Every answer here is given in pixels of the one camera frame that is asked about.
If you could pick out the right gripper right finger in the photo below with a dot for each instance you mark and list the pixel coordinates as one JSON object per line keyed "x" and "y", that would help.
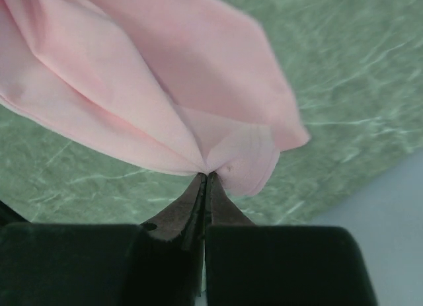
{"x": 249, "y": 264}

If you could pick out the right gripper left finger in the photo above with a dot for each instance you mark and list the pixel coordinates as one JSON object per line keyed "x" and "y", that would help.
{"x": 157, "y": 262}

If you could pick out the pink t-shirt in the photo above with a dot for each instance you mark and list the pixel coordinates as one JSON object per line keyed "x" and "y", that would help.
{"x": 173, "y": 86}

